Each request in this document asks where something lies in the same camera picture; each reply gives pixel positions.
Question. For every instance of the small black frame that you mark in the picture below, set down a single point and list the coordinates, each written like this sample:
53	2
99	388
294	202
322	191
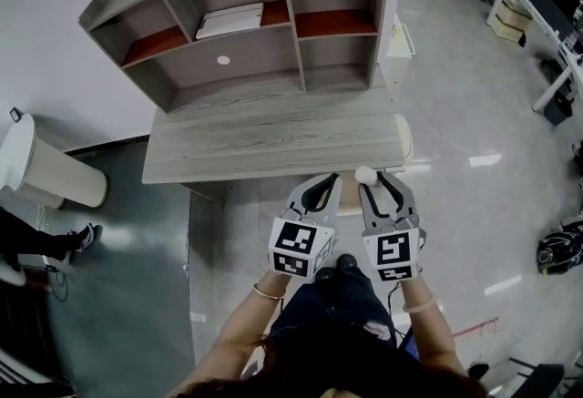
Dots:
15	115

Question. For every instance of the cardboard boxes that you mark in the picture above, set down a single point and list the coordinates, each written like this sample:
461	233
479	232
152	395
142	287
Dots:
512	20

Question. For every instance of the brown wooden drawer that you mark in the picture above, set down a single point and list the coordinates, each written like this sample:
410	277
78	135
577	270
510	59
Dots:
350	196

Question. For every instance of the white flat box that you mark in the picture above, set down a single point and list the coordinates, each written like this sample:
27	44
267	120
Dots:
228	20

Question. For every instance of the black chair base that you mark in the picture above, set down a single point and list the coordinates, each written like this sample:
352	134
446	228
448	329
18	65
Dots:
537	380

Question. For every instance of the person's black shoe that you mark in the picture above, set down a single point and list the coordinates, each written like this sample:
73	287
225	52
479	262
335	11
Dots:
324	274
347	261

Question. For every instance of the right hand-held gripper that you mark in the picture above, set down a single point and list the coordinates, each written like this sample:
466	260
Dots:
394	250

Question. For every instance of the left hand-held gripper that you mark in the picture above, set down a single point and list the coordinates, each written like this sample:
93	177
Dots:
296	246

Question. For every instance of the white cylindrical pedestal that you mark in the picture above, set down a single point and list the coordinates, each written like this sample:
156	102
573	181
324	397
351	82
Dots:
54	173

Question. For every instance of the black backpack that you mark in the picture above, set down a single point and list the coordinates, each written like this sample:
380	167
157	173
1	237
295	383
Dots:
558	250

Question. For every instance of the person's left forearm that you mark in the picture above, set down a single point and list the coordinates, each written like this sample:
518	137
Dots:
241	328

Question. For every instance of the person's dark trousers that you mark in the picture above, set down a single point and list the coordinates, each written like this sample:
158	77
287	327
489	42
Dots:
337	309

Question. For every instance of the white ball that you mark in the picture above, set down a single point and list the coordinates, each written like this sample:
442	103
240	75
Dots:
366	174

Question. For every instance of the black waste bin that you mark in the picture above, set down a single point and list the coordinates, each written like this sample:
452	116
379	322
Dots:
558	110

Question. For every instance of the small white cabinet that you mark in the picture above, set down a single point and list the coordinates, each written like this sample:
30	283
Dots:
400	64

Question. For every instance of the person's right forearm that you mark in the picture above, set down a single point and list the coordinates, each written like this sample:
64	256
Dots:
432	337

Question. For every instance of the white office desk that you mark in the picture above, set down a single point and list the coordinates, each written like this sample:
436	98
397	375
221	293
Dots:
553	82

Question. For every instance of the grey wooden shelf hutch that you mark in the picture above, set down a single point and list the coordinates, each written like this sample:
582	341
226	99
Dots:
255	54

